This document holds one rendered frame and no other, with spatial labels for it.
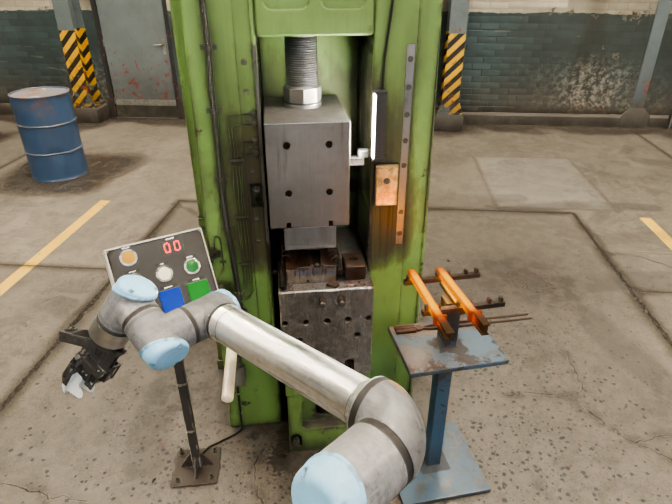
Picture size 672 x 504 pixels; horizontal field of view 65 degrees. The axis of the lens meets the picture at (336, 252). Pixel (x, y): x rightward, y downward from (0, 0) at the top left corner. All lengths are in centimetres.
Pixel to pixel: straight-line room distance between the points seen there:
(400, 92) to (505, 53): 595
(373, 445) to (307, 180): 130
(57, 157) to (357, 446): 576
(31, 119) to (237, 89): 442
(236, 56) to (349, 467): 152
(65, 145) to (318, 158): 465
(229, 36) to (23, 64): 755
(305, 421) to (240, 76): 155
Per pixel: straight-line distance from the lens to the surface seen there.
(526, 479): 274
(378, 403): 86
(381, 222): 221
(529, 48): 801
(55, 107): 622
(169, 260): 196
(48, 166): 637
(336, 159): 192
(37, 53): 923
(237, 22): 197
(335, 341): 225
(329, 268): 211
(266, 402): 272
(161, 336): 117
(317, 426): 259
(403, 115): 207
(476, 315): 188
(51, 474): 292
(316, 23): 197
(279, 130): 188
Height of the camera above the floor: 205
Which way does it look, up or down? 29 degrees down
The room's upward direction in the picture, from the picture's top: straight up
